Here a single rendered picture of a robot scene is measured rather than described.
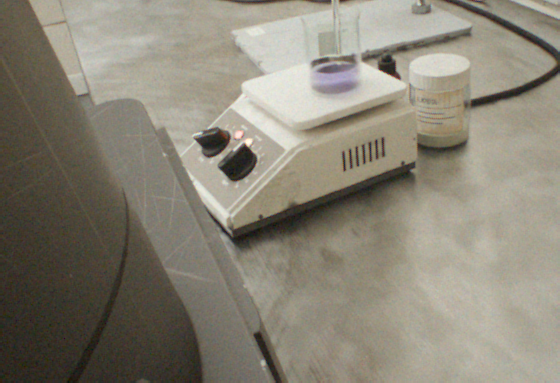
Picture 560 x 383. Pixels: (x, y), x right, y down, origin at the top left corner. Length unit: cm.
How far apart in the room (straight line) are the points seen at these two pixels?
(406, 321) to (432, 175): 21
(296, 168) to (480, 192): 17
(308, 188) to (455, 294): 17
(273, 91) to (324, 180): 10
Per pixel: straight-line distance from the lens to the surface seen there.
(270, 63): 99
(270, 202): 65
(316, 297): 58
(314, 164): 65
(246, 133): 69
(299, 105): 67
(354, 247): 62
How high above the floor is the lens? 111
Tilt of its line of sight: 29 degrees down
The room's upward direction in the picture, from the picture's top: 7 degrees counter-clockwise
